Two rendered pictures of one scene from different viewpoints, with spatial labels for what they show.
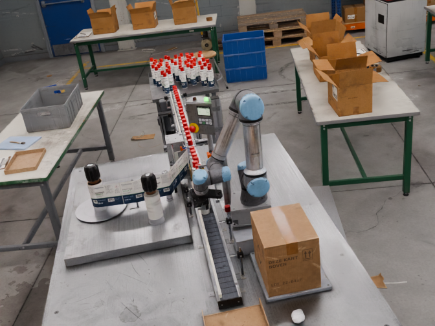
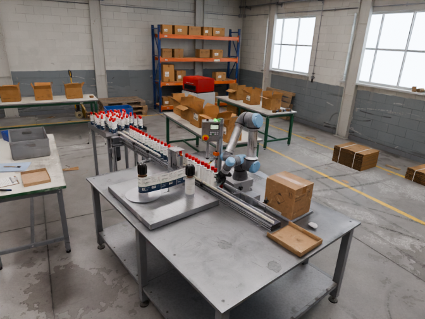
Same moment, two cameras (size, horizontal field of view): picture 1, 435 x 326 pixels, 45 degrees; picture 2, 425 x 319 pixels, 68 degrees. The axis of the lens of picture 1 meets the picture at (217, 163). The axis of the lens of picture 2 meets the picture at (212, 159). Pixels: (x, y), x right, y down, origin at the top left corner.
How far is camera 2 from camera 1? 169 cm
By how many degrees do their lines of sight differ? 32
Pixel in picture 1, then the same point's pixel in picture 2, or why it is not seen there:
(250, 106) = (258, 119)
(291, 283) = (300, 211)
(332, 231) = not seen: hidden behind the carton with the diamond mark
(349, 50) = (215, 110)
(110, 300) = (203, 240)
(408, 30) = not seen: hidden behind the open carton
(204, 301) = (258, 229)
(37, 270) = (45, 262)
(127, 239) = (181, 207)
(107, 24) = (14, 95)
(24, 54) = not seen: outside the picture
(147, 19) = (47, 93)
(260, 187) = (257, 166)
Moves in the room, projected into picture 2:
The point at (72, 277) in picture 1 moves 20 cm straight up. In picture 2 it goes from (162, 234) to (161, 210)
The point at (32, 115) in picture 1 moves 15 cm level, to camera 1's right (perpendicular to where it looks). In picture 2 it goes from (19, 146) to (34, 144)
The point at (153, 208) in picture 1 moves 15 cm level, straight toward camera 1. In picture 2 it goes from (192, 187) to (203, 193)
